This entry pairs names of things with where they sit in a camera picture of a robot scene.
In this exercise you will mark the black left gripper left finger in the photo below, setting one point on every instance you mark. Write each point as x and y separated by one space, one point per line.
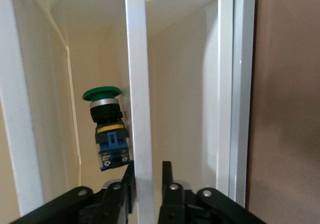
117 196

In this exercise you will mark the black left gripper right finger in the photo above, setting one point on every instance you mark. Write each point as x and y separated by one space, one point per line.
172 199

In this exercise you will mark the brown table mat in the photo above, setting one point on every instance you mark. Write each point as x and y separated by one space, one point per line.
287 84

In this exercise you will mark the green push button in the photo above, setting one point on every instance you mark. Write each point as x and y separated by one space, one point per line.
110 139

